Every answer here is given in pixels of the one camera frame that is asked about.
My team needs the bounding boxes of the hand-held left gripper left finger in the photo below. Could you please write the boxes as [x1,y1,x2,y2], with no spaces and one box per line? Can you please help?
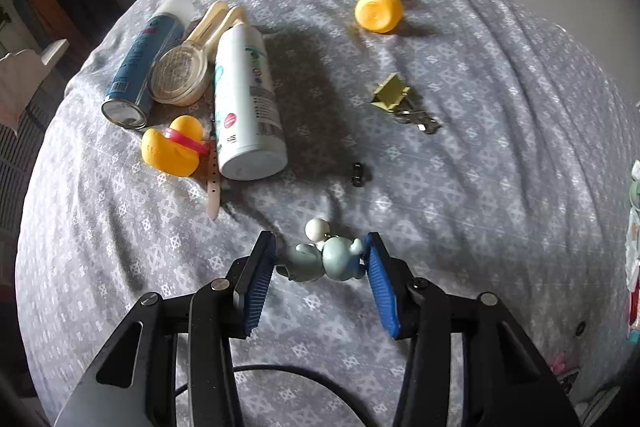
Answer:
[52,231,278,427]

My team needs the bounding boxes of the black cable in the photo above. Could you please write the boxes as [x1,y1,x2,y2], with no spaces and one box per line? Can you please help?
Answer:
[175,363,381,427]

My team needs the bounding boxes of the baby bottle with yellow cap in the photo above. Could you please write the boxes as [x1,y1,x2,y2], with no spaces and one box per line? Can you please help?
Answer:
[354,0,404,34]

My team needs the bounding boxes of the yellow rubber duck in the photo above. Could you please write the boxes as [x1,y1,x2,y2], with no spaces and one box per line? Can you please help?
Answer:
[141,115,211,178]

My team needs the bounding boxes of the olive binder clip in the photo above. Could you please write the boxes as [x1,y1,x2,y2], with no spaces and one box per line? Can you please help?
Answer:
[371,73,412,112]

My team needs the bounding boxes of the grey-green figurine keychain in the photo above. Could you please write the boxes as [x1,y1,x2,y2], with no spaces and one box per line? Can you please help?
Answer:
[276,218,368,284]

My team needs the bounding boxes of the beige watch strap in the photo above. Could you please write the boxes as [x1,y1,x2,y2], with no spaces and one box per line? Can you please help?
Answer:
[202,117,227,220]

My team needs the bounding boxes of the white spray bottle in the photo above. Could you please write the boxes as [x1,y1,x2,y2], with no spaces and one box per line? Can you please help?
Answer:
[213,26,289,181]

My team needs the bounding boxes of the blue spray can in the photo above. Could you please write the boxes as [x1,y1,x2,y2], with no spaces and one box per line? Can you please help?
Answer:
[101,0,196,130]

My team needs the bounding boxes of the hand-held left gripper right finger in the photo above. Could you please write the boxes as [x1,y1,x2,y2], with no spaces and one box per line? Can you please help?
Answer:
[362,232,583,427]

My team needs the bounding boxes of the white chair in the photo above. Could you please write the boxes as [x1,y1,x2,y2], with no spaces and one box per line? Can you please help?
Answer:
[0,39,69,130]

